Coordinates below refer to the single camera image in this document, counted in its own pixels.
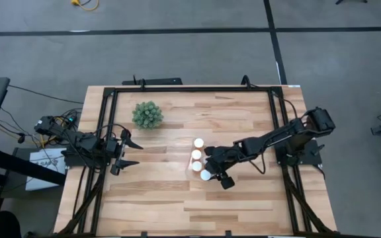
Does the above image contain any black aluminium table frame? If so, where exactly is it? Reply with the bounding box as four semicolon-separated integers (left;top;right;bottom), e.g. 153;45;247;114
57;84;339;238

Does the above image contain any yellow power cable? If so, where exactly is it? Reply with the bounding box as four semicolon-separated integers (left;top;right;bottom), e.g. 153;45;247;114
71;0;100;12

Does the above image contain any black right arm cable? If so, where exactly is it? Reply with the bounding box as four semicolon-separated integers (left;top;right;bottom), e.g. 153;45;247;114
248;150;268;175

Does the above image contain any black floor cable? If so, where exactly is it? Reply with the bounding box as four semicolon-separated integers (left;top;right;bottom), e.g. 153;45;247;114
7;84;84;105

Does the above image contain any black router with antennas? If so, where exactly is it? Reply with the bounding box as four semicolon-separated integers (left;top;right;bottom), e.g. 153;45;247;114
121;75;184;87

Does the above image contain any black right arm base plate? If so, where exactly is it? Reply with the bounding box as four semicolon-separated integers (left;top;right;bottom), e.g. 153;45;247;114
274;138;326;167

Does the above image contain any potted green artificial plant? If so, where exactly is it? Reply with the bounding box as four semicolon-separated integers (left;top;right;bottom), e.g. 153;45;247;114
132;100;164;130

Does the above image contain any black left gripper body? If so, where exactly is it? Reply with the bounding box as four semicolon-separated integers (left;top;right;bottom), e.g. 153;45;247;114
105;131;128;177

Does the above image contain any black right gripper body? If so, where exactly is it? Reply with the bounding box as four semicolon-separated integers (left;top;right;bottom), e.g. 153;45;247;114
210;144;241;190

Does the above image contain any white paper box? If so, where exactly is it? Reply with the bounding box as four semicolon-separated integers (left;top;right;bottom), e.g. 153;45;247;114
24;147;68;192

